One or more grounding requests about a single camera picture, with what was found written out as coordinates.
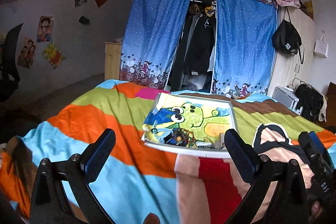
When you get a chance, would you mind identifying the black drawstring bag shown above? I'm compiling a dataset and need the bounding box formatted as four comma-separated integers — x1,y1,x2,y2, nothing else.
272,6,305,65

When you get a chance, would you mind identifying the blue curtained fabric wardrobe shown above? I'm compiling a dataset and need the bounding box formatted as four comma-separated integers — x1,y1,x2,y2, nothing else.
119,0,277,98

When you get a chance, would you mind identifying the colourful cartoon bed cover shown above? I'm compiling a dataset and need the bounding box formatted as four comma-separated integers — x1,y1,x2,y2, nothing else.
0,78,336,224

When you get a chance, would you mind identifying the white hair clip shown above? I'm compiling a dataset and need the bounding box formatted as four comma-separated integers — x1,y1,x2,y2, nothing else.
195,141,214,149

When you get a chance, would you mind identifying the light blue smart watch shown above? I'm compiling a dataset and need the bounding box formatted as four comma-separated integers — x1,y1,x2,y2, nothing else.
151,121,173,144

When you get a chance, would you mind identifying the person's hand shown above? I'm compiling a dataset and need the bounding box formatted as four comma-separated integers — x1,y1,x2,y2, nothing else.
143,213,161,224

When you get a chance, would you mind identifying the white paper gift bag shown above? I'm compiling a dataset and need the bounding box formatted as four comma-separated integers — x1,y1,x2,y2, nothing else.
314,33,329,58

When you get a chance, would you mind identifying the yellow bear poster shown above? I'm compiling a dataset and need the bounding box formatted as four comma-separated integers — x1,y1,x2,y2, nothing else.
42,42,66,69

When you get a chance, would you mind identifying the anime poster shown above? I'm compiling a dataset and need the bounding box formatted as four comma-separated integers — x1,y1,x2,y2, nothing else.
37,16,54,43

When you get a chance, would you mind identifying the white tray with frog towel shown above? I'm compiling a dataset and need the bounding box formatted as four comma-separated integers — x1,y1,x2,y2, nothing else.
141,93,237,159

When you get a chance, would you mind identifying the family cartoon poster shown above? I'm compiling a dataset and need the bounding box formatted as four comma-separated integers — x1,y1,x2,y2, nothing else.
17,38,37,69

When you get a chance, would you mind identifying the white tall cupboard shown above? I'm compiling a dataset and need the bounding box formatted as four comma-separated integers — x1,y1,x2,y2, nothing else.
267,7,316,97

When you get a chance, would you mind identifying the dark clothes pile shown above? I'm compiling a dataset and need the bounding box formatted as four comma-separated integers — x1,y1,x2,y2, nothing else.
295,84,327,122

